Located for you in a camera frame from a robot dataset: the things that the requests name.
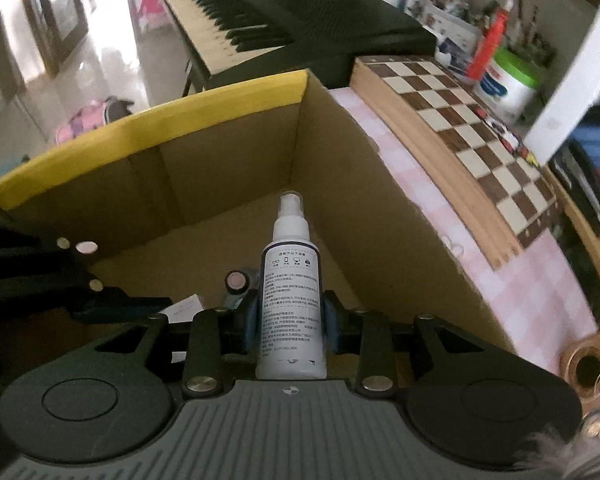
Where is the dark tube with pale cap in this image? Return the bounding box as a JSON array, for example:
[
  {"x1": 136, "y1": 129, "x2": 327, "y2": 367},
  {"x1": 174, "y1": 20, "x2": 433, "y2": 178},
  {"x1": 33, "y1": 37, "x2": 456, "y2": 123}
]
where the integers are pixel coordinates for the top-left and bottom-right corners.
[{"x1": 224, "y1": 269, "x2": 259, "y2": 311}]

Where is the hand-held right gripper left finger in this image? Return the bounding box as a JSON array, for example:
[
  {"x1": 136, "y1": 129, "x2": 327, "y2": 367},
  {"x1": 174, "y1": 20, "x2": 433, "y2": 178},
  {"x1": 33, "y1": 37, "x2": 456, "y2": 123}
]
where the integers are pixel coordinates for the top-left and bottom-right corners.
[{"x1": 75, "y1": 287, "x2": 262, "y2": 401}]

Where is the black electronic keyboard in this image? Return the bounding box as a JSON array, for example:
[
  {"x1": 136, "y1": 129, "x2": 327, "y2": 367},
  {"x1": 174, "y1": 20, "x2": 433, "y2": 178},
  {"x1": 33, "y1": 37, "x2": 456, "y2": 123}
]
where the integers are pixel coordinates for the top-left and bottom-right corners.
[{"x1": 152, "y1": 0, "x2": 439, "y2": 94}]

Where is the white shelf unit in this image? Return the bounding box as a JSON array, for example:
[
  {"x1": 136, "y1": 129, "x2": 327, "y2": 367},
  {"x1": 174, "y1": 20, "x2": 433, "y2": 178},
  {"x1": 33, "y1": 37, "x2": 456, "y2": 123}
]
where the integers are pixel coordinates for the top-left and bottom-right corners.
[{"x1": 355, "y1": 0, "x2": 600, "y2": 165}]

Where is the white jar with green lid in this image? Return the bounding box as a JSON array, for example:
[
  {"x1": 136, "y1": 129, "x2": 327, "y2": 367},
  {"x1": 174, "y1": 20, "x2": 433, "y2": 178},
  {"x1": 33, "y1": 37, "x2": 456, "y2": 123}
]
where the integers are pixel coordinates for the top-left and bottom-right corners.
[{"x1": 472, "y1": 47, "x2": 544, "y2": 120}]

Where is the wooden chessboard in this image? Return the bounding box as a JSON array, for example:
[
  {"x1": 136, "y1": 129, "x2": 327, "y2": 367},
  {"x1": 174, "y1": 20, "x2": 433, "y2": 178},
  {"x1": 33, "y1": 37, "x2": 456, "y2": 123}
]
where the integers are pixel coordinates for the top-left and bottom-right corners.
[{"x1": 347, "y1": 55, "x2": 564, "y2": 274}]

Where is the white pen holder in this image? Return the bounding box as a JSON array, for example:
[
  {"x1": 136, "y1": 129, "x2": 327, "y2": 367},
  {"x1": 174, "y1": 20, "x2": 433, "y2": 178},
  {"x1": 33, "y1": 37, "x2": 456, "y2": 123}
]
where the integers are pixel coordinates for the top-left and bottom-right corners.
[{"x1": 399, "y1": 0, "x2": 483, "y2": 63}]

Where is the yellow tape roll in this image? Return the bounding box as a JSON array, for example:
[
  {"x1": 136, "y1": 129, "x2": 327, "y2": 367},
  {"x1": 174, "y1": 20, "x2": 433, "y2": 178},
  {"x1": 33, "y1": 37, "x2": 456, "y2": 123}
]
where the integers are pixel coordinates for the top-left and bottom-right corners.
[{"x1": 559, "y1": 330, "x2": 600, "y2": 405}]

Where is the yellow cardboard box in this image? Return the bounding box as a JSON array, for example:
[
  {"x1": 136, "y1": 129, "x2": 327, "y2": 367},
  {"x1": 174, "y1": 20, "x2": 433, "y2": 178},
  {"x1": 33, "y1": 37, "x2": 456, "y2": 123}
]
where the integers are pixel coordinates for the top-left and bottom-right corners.
[{"x1": 0, "y1": 69, "x2": 523, "y2": 392}]

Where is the red pen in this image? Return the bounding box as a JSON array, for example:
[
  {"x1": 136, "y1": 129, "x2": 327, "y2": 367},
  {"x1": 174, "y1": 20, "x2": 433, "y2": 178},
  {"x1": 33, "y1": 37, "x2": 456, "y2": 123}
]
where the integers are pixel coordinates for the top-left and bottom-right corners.
[{"x1": 464, "y1": 0, "x2": 512, "y2": 84}]

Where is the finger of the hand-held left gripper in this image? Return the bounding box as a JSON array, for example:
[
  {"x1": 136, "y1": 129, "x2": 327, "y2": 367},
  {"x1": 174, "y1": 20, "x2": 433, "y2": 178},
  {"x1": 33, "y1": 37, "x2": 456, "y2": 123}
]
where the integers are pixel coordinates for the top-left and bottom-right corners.
[
  {"x1": 0, "y1": 212, "x2": 103, "y2": 286},
  {"x1": 0, "y1": 279, "x2": 175, "y2": 325}
]

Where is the row of blue leaning books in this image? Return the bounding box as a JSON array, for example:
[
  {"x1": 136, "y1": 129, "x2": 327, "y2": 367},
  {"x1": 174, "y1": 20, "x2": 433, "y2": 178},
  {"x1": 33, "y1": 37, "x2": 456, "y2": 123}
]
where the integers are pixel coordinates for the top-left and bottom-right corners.
[{"x1": 549, "y1": 120, "x2": 600, "y2": 246}]

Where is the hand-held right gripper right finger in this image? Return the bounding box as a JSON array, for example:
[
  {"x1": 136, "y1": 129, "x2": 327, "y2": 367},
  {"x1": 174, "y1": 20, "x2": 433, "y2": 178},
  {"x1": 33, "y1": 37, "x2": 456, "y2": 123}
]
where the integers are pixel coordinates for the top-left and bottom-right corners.
[{"x1": 322, "y1": 290, "x2": 516, "y2": 400}]

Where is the pink backpack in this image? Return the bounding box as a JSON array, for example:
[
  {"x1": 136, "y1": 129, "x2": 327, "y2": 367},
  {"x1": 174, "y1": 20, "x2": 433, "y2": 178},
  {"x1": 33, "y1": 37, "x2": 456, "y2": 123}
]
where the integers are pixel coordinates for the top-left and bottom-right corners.
[{"x1": 55, "y1": 96, "x2": 137, "y2": 147}]

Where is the white spray bottle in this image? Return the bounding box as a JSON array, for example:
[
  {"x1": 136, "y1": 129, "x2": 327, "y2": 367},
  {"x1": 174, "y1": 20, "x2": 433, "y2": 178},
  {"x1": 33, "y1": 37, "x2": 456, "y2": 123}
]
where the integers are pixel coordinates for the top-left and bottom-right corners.
[{"x1": 254, "y1": 191, "x2": 329, "y2": 380}]

